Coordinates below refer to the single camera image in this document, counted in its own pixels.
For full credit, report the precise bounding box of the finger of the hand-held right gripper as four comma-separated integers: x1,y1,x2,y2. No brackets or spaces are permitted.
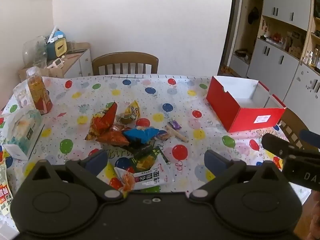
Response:
299,129,320,153
261,133,304,159

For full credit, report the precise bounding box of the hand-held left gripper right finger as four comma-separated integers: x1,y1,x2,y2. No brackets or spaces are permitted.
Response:
189,150,288,201

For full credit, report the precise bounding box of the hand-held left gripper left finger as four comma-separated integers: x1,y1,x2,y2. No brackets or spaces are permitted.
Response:
25,150,125,202

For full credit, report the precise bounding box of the red orange snack bag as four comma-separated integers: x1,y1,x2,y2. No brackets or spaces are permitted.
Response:
85,102,118,141

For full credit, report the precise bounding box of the dark green snack packet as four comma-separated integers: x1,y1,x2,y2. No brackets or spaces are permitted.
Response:
129,141,157,158

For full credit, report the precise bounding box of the wooden stick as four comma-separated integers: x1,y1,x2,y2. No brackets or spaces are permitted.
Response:
166,125,190,143

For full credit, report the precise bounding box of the green yellow chips packet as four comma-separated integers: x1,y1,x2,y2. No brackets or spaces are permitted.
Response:
132,147,171,174

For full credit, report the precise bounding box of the small round snack packet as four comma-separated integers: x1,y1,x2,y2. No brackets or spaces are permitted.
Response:
116,113,137,125

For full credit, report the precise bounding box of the blue snack packet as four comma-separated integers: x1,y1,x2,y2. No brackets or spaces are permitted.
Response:
123,127,160,144

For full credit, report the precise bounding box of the white noodle snack packet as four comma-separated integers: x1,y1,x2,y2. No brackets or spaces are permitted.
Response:
114,155,171,193

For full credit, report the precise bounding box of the red cardboard box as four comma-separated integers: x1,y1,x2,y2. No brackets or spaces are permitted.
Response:
206,76,287,133

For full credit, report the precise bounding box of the bun snack packet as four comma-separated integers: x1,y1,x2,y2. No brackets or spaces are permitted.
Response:
154,131,169,142

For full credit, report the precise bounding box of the yellow snack packet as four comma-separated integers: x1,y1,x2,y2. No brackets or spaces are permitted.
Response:
124,100,141,123

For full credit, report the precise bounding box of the plain wooden chair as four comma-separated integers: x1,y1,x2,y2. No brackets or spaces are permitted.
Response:
277,107,316,150

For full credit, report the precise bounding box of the balloon print tablecloth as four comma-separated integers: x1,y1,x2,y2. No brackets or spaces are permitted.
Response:
0,74,316,240

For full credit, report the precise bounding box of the green white tissue box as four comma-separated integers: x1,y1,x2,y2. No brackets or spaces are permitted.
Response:
2,109,45,160

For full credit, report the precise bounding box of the orange drink bottle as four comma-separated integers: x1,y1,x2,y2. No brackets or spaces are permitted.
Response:
26,67,53,115

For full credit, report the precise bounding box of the wooden toy house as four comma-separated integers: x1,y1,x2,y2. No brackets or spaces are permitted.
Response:
290,44,304,55

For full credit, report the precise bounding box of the white red printed packet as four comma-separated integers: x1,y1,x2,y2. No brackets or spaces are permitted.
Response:
0,160,16,215

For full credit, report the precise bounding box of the clear plastic box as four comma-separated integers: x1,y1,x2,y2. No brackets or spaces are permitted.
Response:
12,81,35,110

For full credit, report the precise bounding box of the white wooden side cabinet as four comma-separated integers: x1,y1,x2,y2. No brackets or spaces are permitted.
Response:
19,42,93,82

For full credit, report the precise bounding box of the slatted wooden chair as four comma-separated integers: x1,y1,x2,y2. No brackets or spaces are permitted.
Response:
92,52,158,76

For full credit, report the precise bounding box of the small white clock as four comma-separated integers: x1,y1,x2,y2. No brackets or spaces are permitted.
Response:
47,58,65,69

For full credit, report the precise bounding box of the clear glass jar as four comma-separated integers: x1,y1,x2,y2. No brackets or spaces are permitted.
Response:
23,36,48,68

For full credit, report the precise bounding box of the black hat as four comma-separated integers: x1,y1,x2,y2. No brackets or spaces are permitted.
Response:
247,6,260,25

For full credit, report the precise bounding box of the white stick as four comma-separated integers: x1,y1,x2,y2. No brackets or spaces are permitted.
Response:
47,26,57,43

